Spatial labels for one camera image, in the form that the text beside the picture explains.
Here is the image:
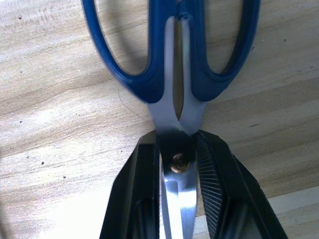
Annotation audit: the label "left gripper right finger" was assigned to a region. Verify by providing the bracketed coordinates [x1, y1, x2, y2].
[195, 128, 289, 239]

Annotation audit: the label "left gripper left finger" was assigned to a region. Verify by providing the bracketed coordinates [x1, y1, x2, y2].
[99, 129, 167, 239]

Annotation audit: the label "dark handled steel scissors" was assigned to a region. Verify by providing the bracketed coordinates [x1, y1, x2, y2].
[81, 0, 261, 239]

